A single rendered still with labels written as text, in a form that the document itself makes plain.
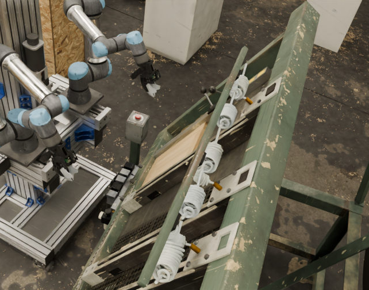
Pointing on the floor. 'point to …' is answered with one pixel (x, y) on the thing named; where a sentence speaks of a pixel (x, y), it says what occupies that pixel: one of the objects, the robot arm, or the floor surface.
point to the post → (134, 153)
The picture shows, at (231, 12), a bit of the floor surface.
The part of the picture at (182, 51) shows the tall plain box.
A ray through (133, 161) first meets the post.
